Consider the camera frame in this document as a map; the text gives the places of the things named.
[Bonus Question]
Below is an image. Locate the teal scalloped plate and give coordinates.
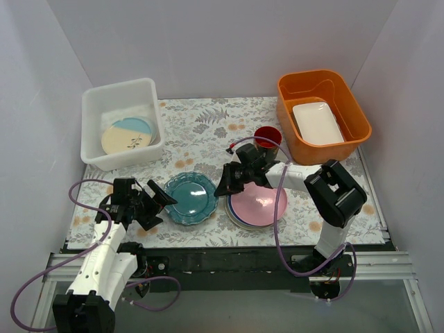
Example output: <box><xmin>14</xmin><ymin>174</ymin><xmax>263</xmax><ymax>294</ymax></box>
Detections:
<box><xmin>164</xmin><ymin>171</ymin><xmax>219</xmax><ymax>226</ymax></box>

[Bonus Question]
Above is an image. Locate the cream blue leaf plate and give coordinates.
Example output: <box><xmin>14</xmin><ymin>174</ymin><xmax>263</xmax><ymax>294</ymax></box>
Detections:
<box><xmin>101</xmin><ymin>117</ymin><xmax>151</xmax><ymax>155</ymax></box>

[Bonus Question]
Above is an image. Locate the white deep round plate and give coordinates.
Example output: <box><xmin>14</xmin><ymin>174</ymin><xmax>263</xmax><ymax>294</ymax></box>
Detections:
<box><xmin>146</xmin><ymin>119</ymin><xmax>158</xmax><ymax>145</ymax></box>

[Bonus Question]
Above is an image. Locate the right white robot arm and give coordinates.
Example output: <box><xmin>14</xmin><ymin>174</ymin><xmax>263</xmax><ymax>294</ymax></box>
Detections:
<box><xmin>214</xmin><ymin>144</ymin><xmax>367</xmax><ymax>277</ymax></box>

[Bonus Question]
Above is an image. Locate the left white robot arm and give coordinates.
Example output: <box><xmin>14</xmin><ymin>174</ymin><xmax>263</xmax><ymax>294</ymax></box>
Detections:
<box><xmin>52</xmin><ymin>178</ymin><xmax>176</xmax><ymax>332</ymax></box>

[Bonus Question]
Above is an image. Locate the white translucent plastic bin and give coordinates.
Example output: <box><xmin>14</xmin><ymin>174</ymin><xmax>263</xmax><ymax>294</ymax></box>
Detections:
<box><xmin>80</xmin><ymin>78</ymin><xmax>166</xmax><ymax>171</ymax></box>

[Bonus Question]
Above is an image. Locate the orange plastic bin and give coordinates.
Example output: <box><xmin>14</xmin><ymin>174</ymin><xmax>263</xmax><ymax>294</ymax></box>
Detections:
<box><xmin>276</xmin><ymin>69</ymin><xmax>372</xmax><ymax>165</ymax></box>

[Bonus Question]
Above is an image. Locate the floral table mat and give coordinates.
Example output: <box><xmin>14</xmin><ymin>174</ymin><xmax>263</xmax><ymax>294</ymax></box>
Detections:
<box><xmin>67</xmin><ymin>96</ymin><xmax>386</xmax><ymax>249</ymax></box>

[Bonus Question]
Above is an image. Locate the red black cup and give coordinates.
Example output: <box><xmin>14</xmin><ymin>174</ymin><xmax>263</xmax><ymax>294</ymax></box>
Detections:
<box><xmin>254</xmin><ymin>126</ymin><xmax>282</xmax><ymax>162</ymax></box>

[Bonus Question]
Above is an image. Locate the pink round plate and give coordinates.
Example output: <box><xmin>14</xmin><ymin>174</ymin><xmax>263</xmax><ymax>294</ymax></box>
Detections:
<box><xmin>228</xmin><ymin>182</ymin><xmax>277</xmax><ymax>227</ymax></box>

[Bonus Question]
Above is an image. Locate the white rectangular plate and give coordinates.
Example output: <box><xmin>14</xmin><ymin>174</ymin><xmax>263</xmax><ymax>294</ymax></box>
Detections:
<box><xmin>293</xmin><ymin>102</ymin><xmax>344</xmax><ymax>146</ymax></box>

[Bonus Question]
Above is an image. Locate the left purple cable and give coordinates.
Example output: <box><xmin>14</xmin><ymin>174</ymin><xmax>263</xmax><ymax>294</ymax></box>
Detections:
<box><xmin>12</xmin><ymin>179</ymin><xmax>181</xmax><ymax>330</ymax></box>

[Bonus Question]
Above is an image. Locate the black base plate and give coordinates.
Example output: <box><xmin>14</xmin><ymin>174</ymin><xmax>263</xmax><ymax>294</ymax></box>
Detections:
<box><xmin>62</xmin><ymin>242</ymin><xmax>396</xmax><ymax>292</ymax></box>

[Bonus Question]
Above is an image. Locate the aluminium rail frame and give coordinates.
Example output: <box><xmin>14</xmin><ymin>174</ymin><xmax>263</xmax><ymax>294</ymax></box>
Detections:
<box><xmin>29</xmin><ymin>251</ymin><xmax>434</xmax><ymax>333</ymax></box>

